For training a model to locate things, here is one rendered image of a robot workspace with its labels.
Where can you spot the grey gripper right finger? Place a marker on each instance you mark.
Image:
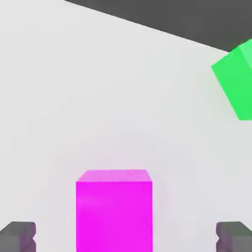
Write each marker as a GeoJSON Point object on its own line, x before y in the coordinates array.
{"type": "Point", "coordinates": [235, 238]}

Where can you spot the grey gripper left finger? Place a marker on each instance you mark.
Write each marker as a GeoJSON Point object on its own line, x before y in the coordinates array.
{"type": "Point", "coordinates": [16, 237]}

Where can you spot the small magenta cube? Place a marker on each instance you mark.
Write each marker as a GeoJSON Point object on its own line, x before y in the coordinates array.
{"type": "Point", "coordinates": [114, 212]}

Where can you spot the small green cube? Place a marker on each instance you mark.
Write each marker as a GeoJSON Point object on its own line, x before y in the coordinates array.
{"type": "Point", "coordinates": [236, 82]}

